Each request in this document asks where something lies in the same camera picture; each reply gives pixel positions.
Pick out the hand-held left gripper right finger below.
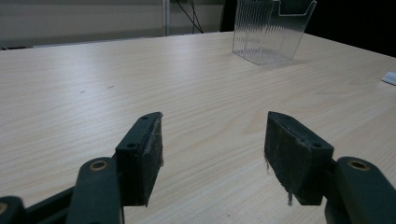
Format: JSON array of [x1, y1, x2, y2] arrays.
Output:
[[263, 111, 335, 206]]

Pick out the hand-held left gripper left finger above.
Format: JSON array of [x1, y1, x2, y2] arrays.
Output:
[[115, 111, 164, 207]]

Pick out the clear ribbed plastic holder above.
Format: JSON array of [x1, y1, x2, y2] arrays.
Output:
[[232, 0, 318, 66]]

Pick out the white flat object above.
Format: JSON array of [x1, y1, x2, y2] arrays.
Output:
[[381, 71, 396, 86]]

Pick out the metal stand pole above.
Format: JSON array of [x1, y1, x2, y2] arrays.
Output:
[[162, 0, 172, 36]]

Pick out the black cable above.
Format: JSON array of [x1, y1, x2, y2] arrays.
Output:
[[176, 0, 205, 35], [189, 0, 198, 35]]

